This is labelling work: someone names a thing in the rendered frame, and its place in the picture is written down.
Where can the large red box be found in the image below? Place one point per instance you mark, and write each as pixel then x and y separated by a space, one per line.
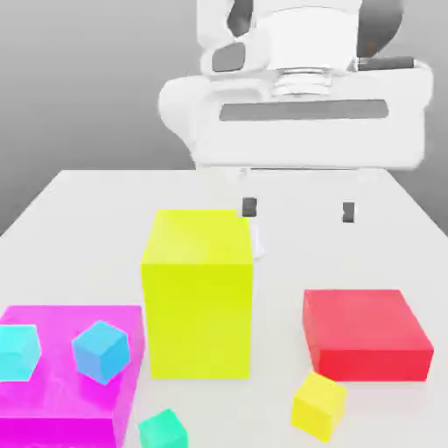
pixel 364 325

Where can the small blue cube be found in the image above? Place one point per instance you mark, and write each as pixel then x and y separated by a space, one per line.
pixel 101 351

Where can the large magenta box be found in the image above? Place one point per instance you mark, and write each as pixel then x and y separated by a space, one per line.
pixel 52 406

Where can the small green cube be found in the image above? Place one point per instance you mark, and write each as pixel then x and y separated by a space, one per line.
pixel 162 430

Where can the large yellow box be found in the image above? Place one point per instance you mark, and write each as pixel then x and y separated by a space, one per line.
pixel 197 297

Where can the small yellow cube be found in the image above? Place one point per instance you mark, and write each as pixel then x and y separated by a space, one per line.
pixel 316 406

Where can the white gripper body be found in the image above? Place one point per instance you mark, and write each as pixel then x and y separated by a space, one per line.
pixel 308 143

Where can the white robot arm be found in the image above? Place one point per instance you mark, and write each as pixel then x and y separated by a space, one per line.
pixel 308 31

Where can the small cyan cube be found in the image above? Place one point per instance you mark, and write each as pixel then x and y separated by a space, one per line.
pixel 15 351

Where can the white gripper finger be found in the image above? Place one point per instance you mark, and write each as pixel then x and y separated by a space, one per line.
pixel 348 212
pixel 249 207

